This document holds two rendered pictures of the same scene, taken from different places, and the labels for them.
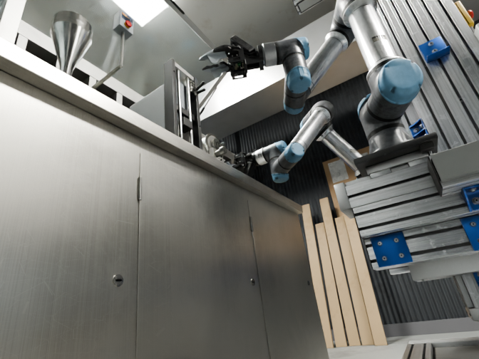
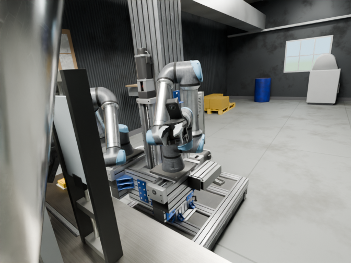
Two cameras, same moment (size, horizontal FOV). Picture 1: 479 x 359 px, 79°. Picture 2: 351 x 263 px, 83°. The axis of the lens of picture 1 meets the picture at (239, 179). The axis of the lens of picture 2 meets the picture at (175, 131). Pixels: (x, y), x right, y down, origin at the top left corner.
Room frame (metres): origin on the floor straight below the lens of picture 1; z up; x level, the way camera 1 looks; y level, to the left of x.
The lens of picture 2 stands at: (0.63, 0.64, 1.42)
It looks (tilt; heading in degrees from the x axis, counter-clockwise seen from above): 17 degrees down; 279
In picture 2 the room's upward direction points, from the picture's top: 5 degrees counter-clockwise
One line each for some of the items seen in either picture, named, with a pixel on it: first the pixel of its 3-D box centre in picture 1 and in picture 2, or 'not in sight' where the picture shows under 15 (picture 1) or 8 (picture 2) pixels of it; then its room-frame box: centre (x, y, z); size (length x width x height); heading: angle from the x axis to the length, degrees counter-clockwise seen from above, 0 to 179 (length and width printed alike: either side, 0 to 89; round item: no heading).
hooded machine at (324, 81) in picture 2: not in sight; (324, 79); (-3.18, -6.47, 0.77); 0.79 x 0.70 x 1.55; 151
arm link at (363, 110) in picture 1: (379, 115); (172, 143); (0.84, -0.50, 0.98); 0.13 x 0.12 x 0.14; 177
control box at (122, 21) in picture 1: (124, 23); not in sight; (0.87, 0.41, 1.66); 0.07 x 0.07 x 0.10; 60
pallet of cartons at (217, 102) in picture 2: not in sight; (217, 103); (0.22, -6.20, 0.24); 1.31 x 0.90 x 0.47; 61
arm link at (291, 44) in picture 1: (291, 51); (183, 117); (0.73, -0.23, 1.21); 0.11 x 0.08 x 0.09; 87
